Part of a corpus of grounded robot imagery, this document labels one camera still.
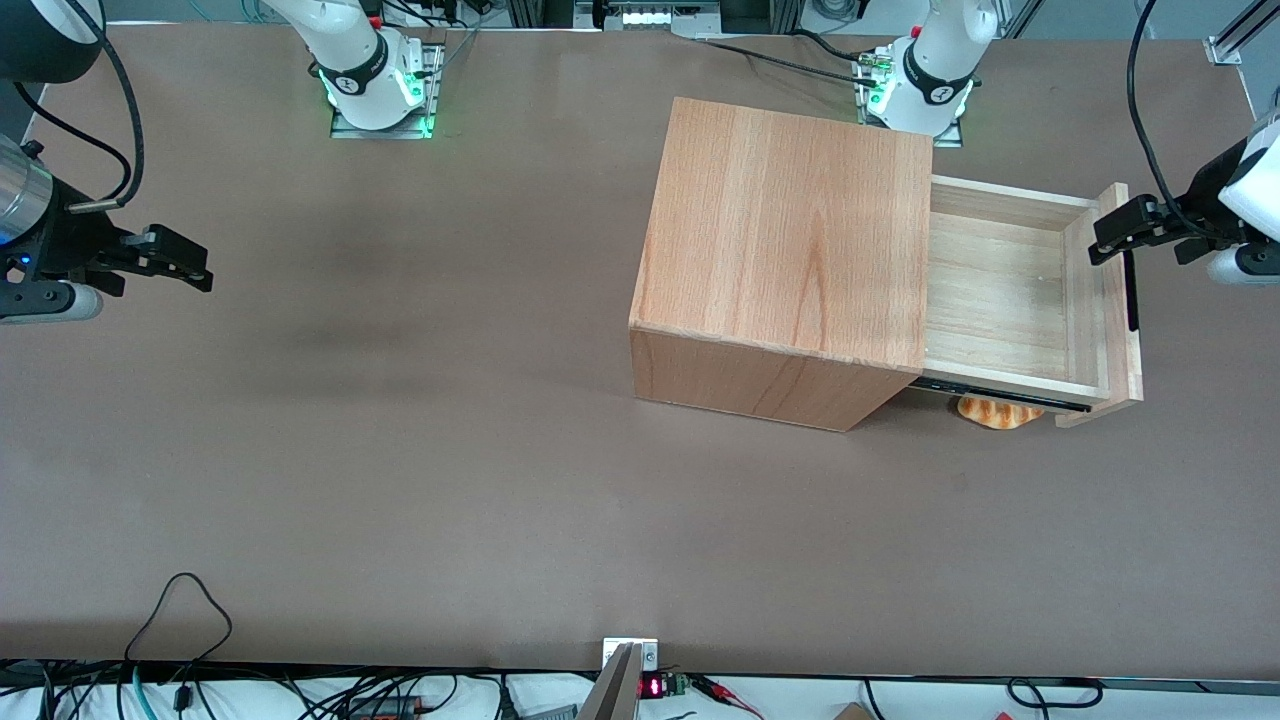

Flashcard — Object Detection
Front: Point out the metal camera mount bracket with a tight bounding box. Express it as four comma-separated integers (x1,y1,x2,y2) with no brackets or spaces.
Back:
575,638,661,720

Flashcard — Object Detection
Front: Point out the light wooden drawer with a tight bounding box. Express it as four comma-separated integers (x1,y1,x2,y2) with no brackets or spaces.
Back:
905,175,1145,431

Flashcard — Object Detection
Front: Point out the black cable to arm base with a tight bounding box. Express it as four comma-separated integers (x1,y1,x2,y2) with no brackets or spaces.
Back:
700,38,879,83

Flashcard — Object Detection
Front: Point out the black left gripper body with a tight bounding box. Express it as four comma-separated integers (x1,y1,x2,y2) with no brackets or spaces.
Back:
1163,140,1248,266

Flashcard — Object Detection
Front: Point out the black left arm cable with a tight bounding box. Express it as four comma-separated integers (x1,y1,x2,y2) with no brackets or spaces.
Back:
1127,0,1246,244

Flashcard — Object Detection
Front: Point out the black cable coil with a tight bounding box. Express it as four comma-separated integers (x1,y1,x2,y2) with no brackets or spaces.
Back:
1005,677,1104,709

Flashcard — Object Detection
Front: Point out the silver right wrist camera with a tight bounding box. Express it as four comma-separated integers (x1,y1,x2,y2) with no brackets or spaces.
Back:
0,283,105,325

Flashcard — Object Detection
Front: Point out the wooden drawer cabinet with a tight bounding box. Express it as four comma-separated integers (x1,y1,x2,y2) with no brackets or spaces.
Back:
628,97,935,433

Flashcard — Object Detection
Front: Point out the red clip lead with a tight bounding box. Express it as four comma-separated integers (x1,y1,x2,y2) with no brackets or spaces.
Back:
688,675,763,719

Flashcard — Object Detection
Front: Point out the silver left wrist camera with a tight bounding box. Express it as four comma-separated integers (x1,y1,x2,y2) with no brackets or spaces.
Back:
1207,108,1280,287

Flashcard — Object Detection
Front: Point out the thin black looped cable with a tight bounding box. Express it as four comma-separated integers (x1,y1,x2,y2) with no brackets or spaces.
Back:
123,572,234,666

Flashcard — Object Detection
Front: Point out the black device with white light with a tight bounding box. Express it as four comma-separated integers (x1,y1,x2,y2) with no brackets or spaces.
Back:
595,0,723,33

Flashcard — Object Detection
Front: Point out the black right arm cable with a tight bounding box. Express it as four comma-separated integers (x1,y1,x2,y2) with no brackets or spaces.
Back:
12,20,146,211

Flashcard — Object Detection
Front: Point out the toy croissant bread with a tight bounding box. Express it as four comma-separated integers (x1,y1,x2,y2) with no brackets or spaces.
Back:
957,397,1043,431

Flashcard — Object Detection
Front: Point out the aluminium frame profile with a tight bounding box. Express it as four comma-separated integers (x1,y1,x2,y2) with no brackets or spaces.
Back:
1205,0,1280,67

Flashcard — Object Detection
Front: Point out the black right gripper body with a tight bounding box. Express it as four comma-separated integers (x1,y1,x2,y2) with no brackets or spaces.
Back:
0,178,151,297

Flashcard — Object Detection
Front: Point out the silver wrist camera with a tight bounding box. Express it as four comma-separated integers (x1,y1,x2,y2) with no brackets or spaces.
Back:
0,283,105,325
1207,108,1280,287

